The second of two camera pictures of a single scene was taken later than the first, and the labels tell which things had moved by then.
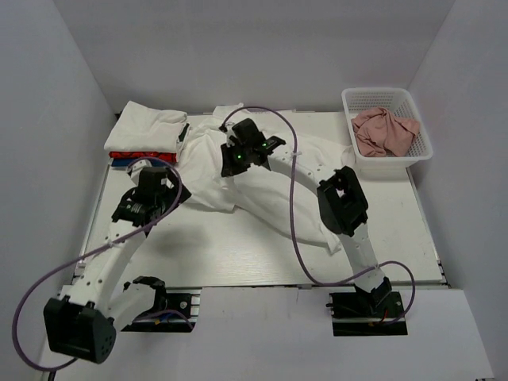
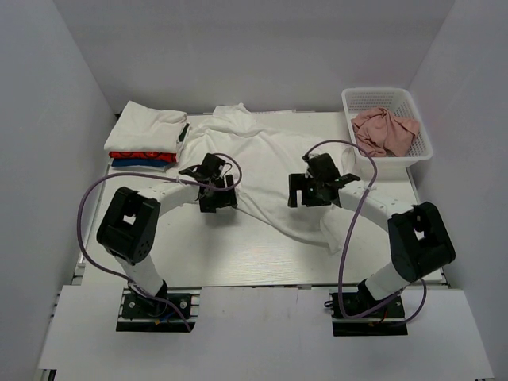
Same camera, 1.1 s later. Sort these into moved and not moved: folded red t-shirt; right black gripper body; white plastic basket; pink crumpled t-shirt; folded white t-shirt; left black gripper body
Moved: right black gripper body; left black gripper body
Not moved: folded white t-shirt; folded red t-shirt; pink crumpled t-shirt; white plastic basket
